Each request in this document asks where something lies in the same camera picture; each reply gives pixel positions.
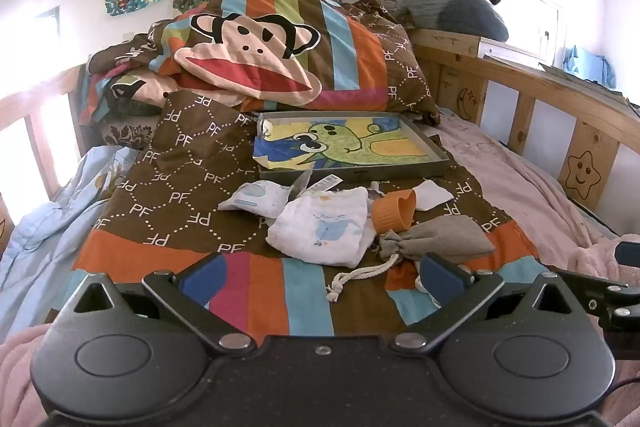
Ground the brown patterned duvet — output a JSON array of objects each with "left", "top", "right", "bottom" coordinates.
[{"left": 72, "top": 0, "right": 544, "bottom": 342}]

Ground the floral dark pillow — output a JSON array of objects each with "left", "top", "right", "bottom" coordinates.
[{"left": 100, "top": 116, "right": 158, "bottom": 150}]

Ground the wooden bed rail left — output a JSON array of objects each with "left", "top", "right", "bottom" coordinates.
[{"left": 1, "top": 65, "right": 85, "bottom": 248}]

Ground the grey tray with drawing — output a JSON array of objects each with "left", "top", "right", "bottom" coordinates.
[{"left": 253, "top": 110, "right": 449, "bottom": 183}]

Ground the white printed baby cloth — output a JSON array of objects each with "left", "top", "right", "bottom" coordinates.
[{"left": 266, "top": 187, "right": 375, "bottom": 269}]

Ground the grey cloth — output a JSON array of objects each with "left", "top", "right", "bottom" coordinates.
[{"left": 368, "top": 181, "right": 385, "bottom": 199}]

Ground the grey drawstring pouch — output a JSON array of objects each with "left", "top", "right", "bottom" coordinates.
[{"left": 326, "top": 215, "right": 496, "bottom": 303}]

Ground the orange fabric cup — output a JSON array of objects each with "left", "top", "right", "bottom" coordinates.
[{"left": 371, "top": 190, "right": 416, "bottom": 234}]

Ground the monkey face striped pillow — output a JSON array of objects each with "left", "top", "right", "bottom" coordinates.
[{"left": 147, "top": 0, "right": 391, "bottom": 112}]

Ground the light blue blanket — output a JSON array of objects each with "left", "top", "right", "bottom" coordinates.
[{"left": 1, "top": 145, "right": 139, "bottom": 340}]

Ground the white square cloth pad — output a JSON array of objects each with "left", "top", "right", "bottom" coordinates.
[{"left": 412, "top": 180, "right": 454, "bottom": 211}]

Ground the pink bed sheet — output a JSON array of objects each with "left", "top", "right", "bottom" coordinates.
[{"left": 435, "top": 110, "right": 639, "bottom": 286}]

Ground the wet wipes packet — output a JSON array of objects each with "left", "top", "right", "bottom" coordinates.
[{"left": 217, "top": 180, "right": 292, "bottom": 219}]

